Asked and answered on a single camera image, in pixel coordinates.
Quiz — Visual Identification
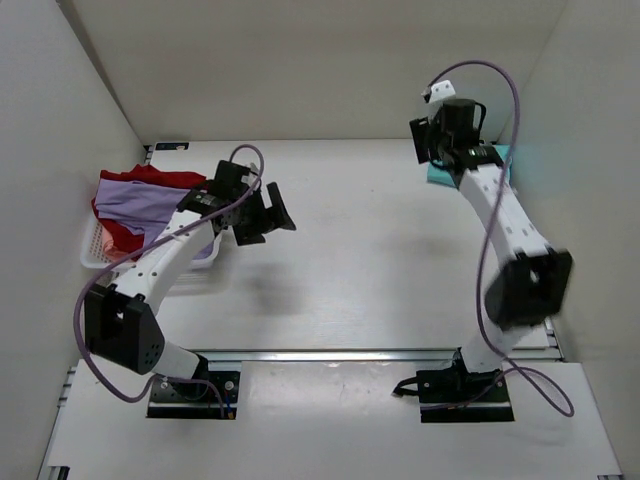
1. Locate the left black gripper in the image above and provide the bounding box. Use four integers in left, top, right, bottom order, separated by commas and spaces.
234, 179, 297, 243

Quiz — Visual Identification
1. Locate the teal t shirt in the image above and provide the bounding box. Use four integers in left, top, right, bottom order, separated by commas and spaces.
426, 144, 508, 188

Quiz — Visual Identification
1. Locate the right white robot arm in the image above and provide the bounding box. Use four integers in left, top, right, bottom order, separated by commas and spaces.
410, 97, 573, 401

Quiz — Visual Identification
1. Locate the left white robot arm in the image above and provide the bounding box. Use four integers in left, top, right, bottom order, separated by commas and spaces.
83, 161, 296, 398

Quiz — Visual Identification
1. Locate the lavender t shirt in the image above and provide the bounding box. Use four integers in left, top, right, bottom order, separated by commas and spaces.
93, 178, 224, 264

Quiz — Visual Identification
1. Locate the left black corner label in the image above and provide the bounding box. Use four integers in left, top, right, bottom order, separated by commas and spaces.
154, 142, 190, 151

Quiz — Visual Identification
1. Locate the red t shirt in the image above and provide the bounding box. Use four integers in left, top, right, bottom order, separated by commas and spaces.
90, 164, 207, 256

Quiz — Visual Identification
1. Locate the pink t shirt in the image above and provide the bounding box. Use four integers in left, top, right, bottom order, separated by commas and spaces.
101, 226, 127, 262

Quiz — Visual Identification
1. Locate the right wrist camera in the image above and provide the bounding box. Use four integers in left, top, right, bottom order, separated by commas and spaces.
422, 80, 456, 105

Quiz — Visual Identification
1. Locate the aluminium rail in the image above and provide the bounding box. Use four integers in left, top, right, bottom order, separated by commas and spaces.
189, 348, 559, 365

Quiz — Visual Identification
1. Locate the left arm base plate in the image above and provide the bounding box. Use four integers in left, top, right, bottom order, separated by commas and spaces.
146, 365, 241, 420

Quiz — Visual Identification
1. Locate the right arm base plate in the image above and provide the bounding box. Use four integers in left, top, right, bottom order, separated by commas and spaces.
392, 367, 515, 424

